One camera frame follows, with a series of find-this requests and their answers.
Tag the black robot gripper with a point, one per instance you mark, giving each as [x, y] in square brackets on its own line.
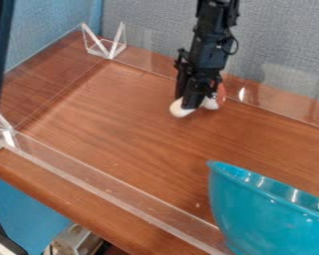
[209, 52]

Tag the white mushroom with brown cap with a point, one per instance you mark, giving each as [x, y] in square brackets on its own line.
[211, 103]

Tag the blue plastic bowl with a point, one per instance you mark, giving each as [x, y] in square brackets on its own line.
[266, 217]

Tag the clear acrylic back barrier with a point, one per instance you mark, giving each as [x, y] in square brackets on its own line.
[272, 86]

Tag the clear acrylic barrier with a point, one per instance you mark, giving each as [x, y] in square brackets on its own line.
[43, 77]
[272, 86]
[141, 223]

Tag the clear acrylic left barrier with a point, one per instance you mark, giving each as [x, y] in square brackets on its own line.
[43, 77]

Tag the clear acrylic front barrier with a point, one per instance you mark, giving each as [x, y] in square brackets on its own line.
[141, 223]

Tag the dark object bottom left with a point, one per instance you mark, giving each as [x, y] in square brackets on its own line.
[8, 246]

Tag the clear acrylic corner bracket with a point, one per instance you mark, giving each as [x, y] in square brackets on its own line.
[102, 47]

